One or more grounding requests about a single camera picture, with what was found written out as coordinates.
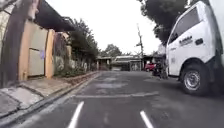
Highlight low building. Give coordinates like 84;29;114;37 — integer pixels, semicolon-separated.
95;54;144;72

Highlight grey asphalt road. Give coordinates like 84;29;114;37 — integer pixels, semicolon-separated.
0;70;224;128

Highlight utility pole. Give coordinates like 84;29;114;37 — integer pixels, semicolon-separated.
134;23;146;68

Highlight row of trees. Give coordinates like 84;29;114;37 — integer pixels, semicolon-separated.
64;18;101;72

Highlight red car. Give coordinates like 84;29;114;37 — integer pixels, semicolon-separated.
144;62;157;73

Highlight green bushes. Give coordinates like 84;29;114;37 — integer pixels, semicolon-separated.
54;65;88;79

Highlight robot's own part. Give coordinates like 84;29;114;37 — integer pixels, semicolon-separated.
139;110;155;128
67;100;85;128

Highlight concrete kerb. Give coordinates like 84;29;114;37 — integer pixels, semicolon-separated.
0;72;102;127

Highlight large dark tree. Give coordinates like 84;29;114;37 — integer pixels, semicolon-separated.
138;0;191;46

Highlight concrete pavement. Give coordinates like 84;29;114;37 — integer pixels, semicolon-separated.
0;70;100;118

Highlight white truck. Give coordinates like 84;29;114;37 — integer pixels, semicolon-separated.
165;0;224;98

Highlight wall with wooden fence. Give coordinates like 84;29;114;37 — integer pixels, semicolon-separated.
53;31;98;76

